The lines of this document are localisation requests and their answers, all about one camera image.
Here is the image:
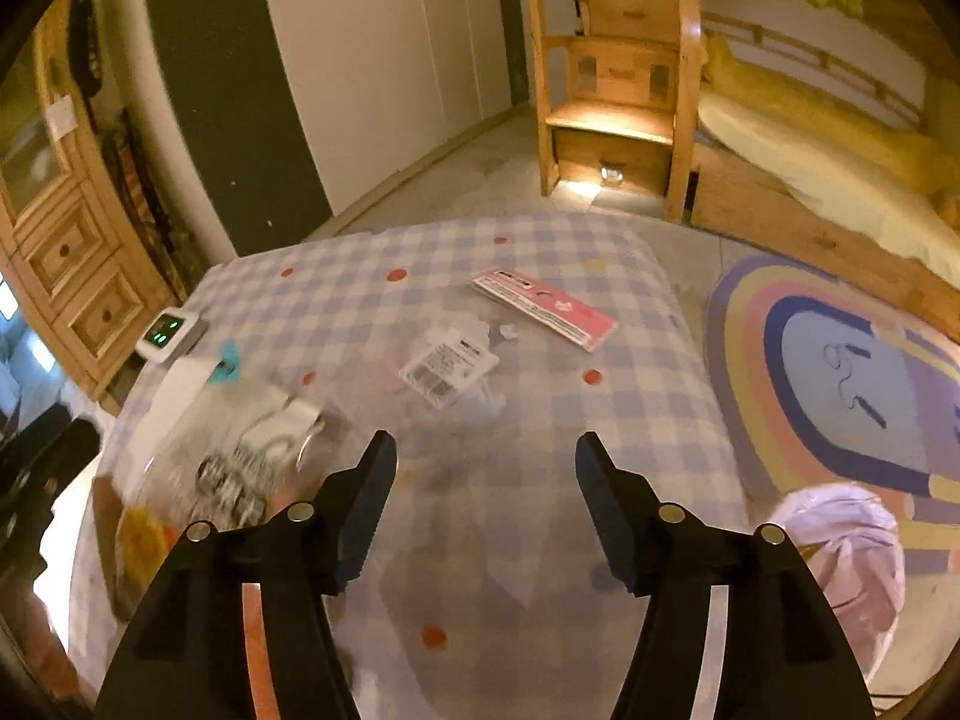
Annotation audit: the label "white device with green light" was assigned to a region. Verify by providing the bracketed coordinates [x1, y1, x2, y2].
[135, 306, 209, 366]

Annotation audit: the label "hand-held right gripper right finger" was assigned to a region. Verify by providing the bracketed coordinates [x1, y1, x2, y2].
[575, 431, 878, 720]

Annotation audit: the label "camouflage bag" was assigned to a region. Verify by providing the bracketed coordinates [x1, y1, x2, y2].
[101, 109, 197, 302]

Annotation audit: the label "dark hanging item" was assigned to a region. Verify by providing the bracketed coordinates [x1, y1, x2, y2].
[67, 0, 107, 100]

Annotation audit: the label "pink card package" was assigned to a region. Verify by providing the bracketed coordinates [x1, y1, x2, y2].
[471, 268, 618, 353]

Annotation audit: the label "rainbow oval rug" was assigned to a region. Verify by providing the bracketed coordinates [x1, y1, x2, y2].
[705, 253, 960, 575]

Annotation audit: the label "pine wooden cabinet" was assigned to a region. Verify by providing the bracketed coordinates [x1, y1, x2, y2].
[0, 0, 177, 400]

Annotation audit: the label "white wardrobe with round holes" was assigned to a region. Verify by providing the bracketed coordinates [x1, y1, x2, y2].
[255, 0, 518, 216]

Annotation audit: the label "clear plastic bag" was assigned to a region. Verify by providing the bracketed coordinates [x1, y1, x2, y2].
[146, 360, 353, 535]

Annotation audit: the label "cream bed sheet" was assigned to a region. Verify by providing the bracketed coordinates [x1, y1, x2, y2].
[694, 101, 960, 286]

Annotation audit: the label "checkered tablecloth table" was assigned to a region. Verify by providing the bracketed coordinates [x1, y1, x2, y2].
[71, 211, 751, 720]

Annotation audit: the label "blue paper scrap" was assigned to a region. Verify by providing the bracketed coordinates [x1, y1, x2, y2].
[210, 341, 243, 385]

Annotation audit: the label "clear blister pack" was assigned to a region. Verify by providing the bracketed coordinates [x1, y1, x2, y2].
[397, 319, 502, 411]

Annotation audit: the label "yellow blanket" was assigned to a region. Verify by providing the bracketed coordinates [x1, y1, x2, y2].
[701, 34, 938, 197]

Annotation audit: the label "pink trash bag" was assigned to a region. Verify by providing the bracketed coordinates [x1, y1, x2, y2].
[769, 484, 908, 691]

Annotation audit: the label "wooden stairs with drawers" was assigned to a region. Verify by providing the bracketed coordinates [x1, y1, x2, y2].
[523, 0, 706, 224]

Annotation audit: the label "dark wall panel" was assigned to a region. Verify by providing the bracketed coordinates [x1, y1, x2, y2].
[142, 0, 335, 258]

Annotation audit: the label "wooden bunk bed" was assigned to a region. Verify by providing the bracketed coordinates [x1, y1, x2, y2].
[690, 0, 960, 346]

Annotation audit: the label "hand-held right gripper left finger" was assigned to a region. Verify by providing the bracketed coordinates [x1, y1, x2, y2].
[94, 430, 398, 720]

